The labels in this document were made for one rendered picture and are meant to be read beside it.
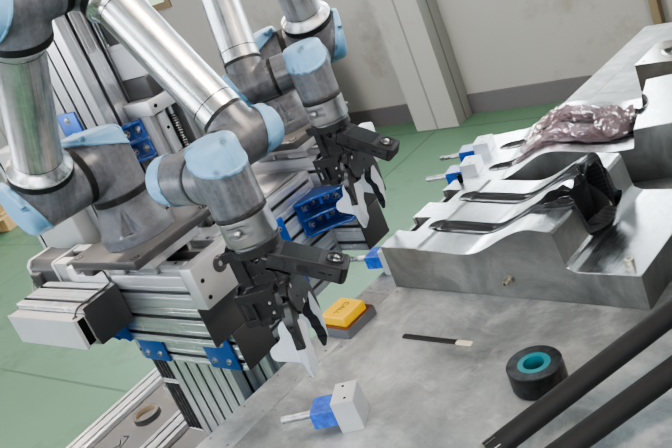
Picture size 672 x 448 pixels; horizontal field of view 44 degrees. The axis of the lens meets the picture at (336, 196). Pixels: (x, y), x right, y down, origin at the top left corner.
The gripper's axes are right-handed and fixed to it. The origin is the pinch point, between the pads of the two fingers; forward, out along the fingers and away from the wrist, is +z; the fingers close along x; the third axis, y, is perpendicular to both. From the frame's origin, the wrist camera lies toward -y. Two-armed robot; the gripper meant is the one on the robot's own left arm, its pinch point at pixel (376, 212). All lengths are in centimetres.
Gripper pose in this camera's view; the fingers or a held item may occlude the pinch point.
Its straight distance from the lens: 160.2
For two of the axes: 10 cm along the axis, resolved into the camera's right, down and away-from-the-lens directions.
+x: -4.9, 4.8, -7.3
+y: -8.0, 1.0, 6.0
